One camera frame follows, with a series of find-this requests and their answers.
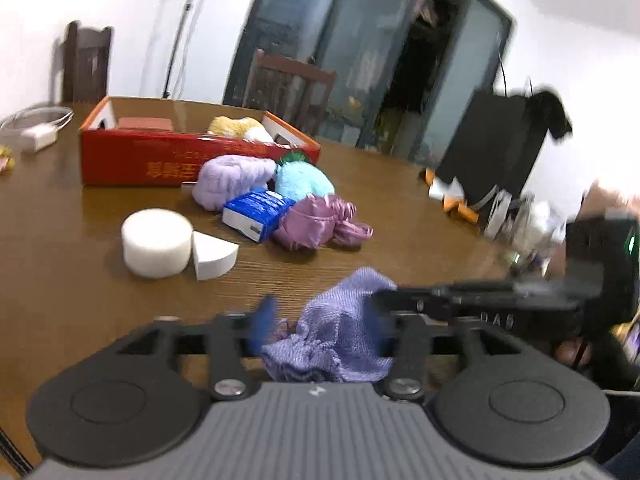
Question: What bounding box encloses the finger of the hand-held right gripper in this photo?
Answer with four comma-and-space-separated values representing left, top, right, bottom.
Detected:
397, 281, 568, 306
369, 287, 587, 333

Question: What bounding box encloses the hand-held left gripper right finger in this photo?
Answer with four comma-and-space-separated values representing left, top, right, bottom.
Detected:
364, 305, 523, 402

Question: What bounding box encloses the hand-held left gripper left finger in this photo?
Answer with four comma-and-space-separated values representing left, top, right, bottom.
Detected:
116, 296, 279, 402

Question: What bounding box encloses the purple knitted cloth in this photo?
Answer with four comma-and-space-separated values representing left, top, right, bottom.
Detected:
261, 267, 398, 383

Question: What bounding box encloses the blue tissue pack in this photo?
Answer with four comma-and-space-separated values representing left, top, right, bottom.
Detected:
221, 187, 297, 244

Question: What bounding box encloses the teal plush toy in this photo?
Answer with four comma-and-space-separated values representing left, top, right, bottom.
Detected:
273, 151, 336, 203

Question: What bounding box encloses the red cardboard box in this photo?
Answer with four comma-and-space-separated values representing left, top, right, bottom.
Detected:
79, 96, 322, 187

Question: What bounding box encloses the person's right hand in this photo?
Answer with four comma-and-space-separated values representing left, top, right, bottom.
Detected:
554, 339, 593, 367

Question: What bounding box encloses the clear plastic bottle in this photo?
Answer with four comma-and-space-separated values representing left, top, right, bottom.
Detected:
482, 192, 567, 261

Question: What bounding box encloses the white foam wedge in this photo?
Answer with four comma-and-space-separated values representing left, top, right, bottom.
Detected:
192, 230, 240, 281

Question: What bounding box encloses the orange and white toy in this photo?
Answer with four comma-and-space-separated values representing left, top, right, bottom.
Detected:
419, 166, 481, 224

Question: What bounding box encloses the white foam cylinder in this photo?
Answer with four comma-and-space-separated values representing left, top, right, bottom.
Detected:
121, 208, 194, 279

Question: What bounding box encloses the black bag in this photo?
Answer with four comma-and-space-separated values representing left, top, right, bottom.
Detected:
434, 87, 575, 211

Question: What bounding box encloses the yellow and white plush toy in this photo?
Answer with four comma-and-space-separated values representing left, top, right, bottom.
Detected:
206, 116, 275, 144

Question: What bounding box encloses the dark wooden chair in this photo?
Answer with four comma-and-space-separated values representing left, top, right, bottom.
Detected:
243, 48, 337, 137
61, 20, 114, 105

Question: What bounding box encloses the sliding glass door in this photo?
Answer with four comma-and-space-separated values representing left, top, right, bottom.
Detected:
222, 0, 516, 162

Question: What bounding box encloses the white charger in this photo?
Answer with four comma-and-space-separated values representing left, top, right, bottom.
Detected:
20, 125, 59, 153

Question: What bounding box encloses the black stand pole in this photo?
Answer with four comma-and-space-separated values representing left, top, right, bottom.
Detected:
161, 0, 211, 100

